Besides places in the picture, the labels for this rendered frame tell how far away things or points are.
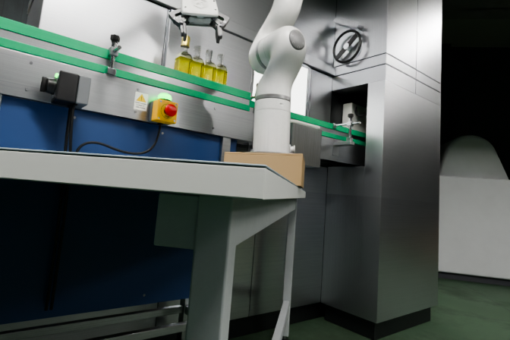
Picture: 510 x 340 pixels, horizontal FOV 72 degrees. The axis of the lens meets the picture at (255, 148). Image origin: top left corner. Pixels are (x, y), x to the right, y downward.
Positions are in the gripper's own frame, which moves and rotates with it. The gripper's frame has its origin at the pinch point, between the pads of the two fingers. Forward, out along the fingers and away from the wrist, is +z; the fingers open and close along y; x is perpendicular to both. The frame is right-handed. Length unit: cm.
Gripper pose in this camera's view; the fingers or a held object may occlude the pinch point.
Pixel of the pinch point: (201, 36)
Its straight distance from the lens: 101.9
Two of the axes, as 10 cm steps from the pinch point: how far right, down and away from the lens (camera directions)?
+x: -2.5, 4.4, 8.7
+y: 9.6, -0.3, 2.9
